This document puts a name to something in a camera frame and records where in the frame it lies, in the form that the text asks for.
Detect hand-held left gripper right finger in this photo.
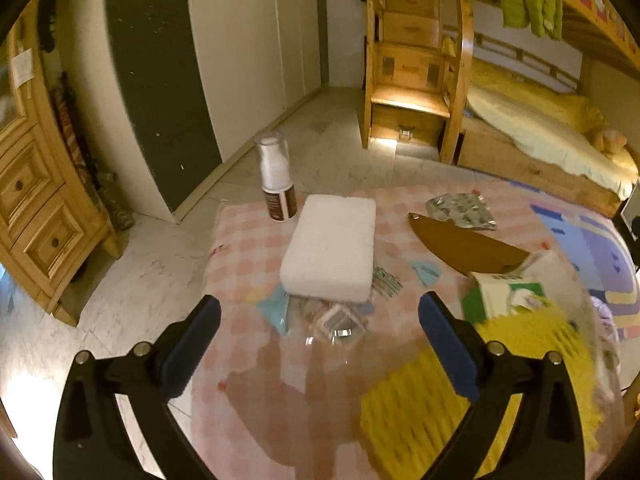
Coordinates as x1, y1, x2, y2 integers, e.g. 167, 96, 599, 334
418, 291, 586, 480

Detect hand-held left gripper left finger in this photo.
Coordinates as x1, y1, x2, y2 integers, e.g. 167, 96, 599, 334
52, 294, 222, 480

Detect white and green milk carton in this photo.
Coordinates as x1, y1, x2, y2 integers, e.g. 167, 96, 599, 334
460, 250, 566, 326

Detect yellow knitted mesh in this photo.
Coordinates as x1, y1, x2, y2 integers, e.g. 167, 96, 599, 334
360, 305, 608, 480

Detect small blue paper piece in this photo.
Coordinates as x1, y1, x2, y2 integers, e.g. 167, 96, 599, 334
411, 259, 443, 288

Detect brown leather knife sheath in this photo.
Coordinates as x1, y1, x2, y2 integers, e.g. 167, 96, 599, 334
408, 212, 531, 277

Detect clear plastic wrapper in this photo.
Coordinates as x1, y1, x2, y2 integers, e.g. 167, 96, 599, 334
299, 299, 372, 357

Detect pink checkered tablecloth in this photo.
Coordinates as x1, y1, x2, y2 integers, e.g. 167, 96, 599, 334
192, 180, 626, 480

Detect silver foil wrapper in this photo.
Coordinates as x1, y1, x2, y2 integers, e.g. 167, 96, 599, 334
425, 191, 497, 232

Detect white foam block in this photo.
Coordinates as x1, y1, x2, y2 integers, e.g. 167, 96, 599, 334
279, 194, 378, 305

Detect pink plastic bag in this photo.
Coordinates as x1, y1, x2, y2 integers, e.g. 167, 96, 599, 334
589, 295, 622, 343

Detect dark patterned cloth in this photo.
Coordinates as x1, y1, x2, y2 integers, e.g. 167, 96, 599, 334
50, 75, 136, 231

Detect colourful patterned rug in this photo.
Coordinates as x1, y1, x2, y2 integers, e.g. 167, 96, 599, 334
530, 202, 640, 341

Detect wooden bunk bed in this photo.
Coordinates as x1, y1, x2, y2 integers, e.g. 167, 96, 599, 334
440, 0, 640, 218

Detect white pump spray bottle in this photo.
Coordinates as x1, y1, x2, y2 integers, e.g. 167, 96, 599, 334
255, 131, 299, 223

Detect white storage box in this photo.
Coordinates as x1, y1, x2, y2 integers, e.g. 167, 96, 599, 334
620, 195, 640, 241

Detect wooden cabinet with drawers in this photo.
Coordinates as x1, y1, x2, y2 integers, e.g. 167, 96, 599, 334
0, 0, 126, 328

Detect pale yellow duvet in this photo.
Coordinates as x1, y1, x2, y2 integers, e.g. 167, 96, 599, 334
465, 82, 633, 201

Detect tan stuffed toy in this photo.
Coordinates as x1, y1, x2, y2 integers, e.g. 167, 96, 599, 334
590, 129, 628, 153

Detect yellow bedsheet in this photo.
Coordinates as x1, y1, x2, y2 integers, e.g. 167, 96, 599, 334
465, 57, 640, 201

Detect wooden stair drawers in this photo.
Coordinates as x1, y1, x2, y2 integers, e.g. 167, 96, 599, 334
357, 0, 476, 166

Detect white wardrobe with round holes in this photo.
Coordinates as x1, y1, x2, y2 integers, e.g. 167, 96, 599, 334
102, 0, 331, 223

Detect white paper tag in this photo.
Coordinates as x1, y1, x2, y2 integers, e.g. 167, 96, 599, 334
10, 50, 36, 86

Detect black hanging strap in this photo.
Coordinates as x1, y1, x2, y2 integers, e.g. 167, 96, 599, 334
37, 0, 58, 53

